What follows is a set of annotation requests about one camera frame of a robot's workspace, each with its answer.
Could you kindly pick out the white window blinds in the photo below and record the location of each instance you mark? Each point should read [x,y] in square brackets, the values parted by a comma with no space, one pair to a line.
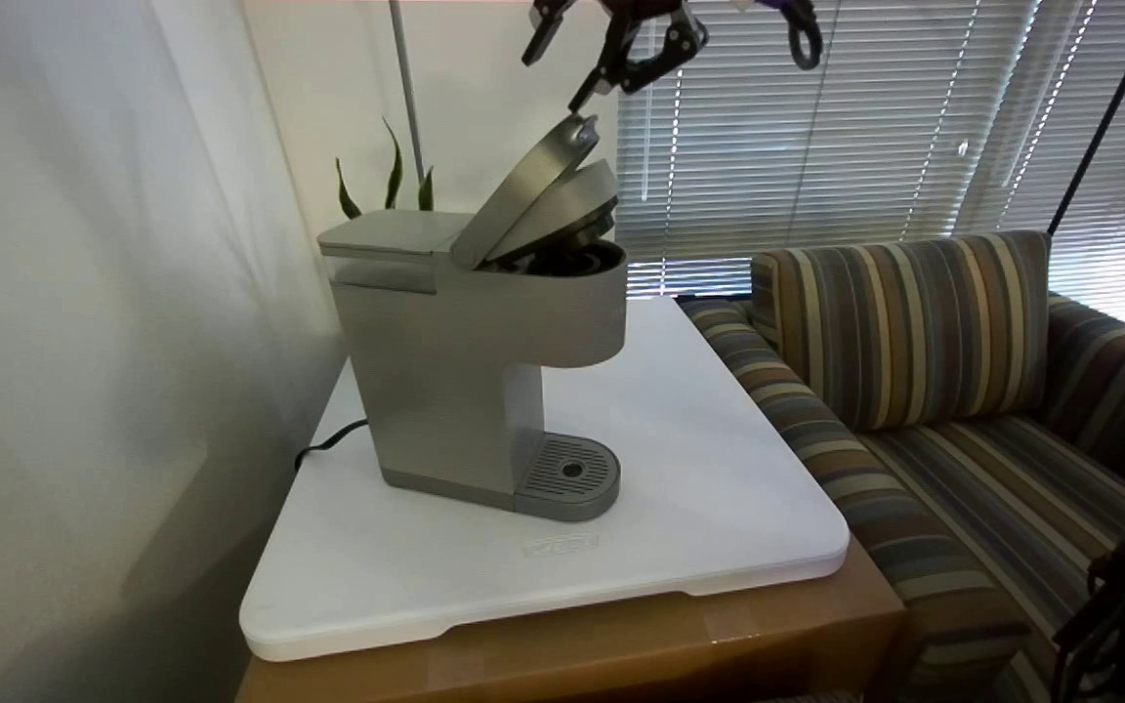
[956,142]

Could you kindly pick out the white plastic board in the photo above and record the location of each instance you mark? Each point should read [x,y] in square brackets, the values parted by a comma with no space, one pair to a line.
[721,521]

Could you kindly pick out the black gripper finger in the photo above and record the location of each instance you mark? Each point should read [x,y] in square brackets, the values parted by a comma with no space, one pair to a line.
[620,61]
[543,28]

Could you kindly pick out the striped sofa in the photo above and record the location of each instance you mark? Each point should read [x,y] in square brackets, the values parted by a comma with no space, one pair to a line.
[1004,495]

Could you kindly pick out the striped sofa back cushion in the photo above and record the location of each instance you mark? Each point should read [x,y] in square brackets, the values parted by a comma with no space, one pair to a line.
[908,332]

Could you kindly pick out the green leafy plant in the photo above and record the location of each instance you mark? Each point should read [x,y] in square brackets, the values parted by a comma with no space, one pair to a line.
[393,177]

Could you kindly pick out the grey coffee maker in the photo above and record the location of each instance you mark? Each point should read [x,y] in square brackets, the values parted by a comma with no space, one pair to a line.
[458,336]

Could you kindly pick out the thin grey vertical pole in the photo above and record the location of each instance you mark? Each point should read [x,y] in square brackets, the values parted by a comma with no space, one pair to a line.
[409,91]

